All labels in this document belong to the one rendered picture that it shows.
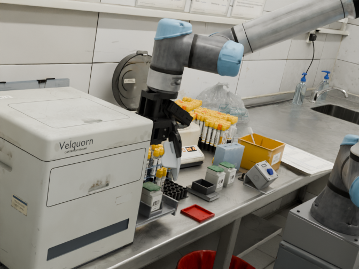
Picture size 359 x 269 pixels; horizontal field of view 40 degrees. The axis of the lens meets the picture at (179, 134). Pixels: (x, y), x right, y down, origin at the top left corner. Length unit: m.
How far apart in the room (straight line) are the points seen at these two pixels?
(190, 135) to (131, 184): 0.66
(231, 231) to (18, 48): 0.85
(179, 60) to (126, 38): 0.82
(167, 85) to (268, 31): 0.27
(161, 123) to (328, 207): 0.48
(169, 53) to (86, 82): 0.76
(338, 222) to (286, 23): 0.50
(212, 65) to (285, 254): 0.55
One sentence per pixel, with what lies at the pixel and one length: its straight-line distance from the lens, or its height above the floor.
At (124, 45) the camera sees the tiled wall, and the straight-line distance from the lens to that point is 1.86.
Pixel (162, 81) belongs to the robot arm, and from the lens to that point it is 1.07.
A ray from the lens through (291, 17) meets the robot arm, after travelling 1.18.
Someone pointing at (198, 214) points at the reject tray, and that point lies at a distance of 1.35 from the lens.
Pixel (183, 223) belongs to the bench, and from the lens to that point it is 1.29.
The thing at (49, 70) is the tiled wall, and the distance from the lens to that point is 1.66.
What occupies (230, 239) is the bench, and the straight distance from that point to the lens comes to 1.57.
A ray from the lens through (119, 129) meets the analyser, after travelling 0.97.
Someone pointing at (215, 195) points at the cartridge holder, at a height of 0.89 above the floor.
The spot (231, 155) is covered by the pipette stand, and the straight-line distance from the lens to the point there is 1.65.
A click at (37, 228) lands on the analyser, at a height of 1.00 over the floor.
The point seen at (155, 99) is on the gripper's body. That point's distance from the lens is 1.07.
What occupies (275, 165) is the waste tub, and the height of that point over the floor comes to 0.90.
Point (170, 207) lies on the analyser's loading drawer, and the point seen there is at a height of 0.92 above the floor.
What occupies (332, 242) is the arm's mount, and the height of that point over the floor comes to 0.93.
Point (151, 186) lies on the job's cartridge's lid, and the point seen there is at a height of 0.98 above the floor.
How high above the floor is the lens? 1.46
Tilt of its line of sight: 17 degrees down
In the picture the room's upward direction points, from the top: 11 degrees clockwise
